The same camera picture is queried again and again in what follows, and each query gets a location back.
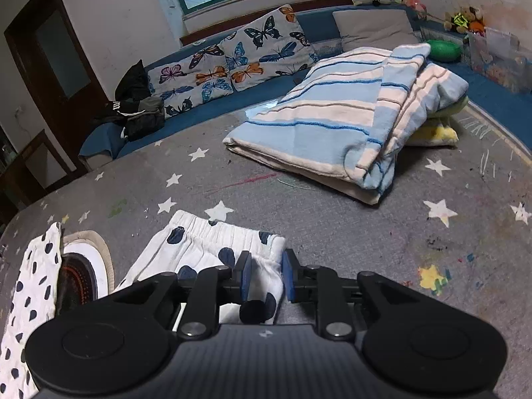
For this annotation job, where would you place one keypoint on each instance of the small butterfly print pillow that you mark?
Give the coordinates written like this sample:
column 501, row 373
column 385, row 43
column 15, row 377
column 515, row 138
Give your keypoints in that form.
column 187, row 81

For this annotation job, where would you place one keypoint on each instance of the blue bench sofa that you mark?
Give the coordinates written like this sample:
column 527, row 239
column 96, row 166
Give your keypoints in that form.
column 270, row 91

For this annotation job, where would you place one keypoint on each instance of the pile of black clothes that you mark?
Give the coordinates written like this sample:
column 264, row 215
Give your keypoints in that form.
column 134, row 87

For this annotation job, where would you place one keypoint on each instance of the white polka dot pants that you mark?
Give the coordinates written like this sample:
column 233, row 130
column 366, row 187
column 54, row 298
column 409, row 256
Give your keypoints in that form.
column 199, row 237

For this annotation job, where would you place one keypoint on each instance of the pile of small plush toys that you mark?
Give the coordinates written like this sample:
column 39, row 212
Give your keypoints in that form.
column 465, row 20

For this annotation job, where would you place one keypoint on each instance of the blue striped folded blanket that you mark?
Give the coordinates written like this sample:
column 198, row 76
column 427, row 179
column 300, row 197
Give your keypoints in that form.
column 311, row 112

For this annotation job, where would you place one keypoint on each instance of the dark wooden door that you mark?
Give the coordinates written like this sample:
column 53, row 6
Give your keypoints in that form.
column 58, row 62

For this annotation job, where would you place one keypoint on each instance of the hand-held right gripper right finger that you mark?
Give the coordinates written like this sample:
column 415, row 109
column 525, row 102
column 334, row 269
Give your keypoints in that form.
column 288, row 279

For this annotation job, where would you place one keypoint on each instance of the dark wooden cabinet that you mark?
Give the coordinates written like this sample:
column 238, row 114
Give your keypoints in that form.
column 29, row 174

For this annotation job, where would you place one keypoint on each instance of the grey pillow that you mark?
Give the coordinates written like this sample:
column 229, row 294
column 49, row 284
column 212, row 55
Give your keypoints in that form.
column 374, row 28

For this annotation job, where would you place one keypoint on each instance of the large butterfly print pillow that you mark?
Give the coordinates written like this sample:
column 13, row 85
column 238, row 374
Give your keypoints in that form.
column 266, row 50

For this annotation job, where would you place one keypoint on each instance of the clear plastic storage box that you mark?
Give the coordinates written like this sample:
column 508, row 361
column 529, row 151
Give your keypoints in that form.
column 498, row 60

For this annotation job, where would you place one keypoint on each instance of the yellow pillow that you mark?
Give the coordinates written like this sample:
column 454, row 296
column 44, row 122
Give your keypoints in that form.
column 432, row 134

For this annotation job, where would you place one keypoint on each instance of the green round cushion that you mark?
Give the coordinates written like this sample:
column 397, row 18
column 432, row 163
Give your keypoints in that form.
column 444, row 50

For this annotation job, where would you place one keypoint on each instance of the pink plush toy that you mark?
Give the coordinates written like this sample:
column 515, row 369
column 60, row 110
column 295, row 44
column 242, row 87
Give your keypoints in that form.
column 413, row 5

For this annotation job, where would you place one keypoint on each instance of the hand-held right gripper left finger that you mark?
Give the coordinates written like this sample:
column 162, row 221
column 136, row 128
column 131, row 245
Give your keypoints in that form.
column 246, row 273

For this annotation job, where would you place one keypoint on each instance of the round black induction cooktop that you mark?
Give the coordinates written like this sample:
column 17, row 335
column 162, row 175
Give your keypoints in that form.
column 79, row 276

